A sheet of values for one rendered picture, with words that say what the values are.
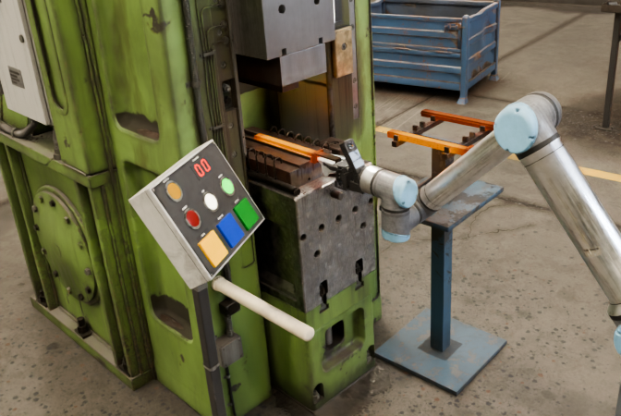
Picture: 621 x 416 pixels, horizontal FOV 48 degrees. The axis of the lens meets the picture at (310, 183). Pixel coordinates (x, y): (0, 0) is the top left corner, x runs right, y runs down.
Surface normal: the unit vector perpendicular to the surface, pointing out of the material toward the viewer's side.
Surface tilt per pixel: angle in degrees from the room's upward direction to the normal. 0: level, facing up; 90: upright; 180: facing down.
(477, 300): 0
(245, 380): 90
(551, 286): 0
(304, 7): 90
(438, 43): 89
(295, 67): 90
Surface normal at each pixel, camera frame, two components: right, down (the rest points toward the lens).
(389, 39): -0.55, 0.37
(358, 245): 0.70, 0.26
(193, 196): 0.78, -0.38
